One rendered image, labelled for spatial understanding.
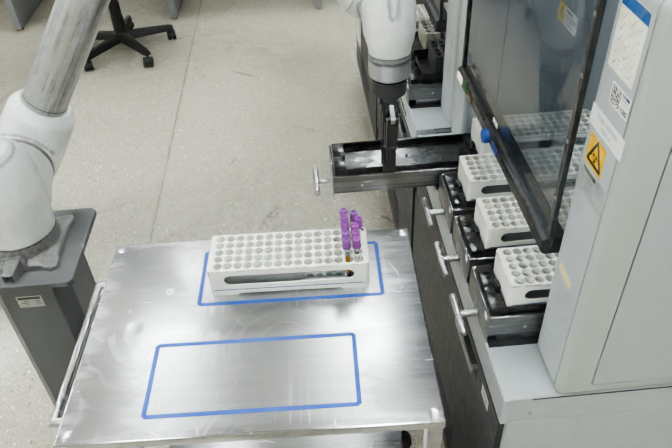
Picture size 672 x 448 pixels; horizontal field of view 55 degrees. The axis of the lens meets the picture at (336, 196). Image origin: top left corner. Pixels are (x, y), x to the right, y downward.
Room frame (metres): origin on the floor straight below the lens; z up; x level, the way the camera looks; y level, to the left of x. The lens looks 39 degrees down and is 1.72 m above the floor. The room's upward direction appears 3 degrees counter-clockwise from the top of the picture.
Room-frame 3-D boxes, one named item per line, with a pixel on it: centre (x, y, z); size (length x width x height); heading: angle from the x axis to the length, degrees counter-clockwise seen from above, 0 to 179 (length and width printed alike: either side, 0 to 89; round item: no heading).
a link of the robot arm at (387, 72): (1.24, -0.13, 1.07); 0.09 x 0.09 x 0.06
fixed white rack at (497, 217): (1.00, -0.44, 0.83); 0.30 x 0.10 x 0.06; 93
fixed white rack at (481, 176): (1.15, -0.43, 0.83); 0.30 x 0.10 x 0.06; 93
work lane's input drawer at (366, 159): (1.30, -0.31, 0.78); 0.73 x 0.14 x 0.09; 93
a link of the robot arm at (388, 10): (1.26, -0.13, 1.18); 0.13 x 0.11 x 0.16; 4
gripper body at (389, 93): (1.24, -0.13, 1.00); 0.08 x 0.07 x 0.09; 3
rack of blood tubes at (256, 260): (0.90, 0.09, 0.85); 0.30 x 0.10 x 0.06; 91
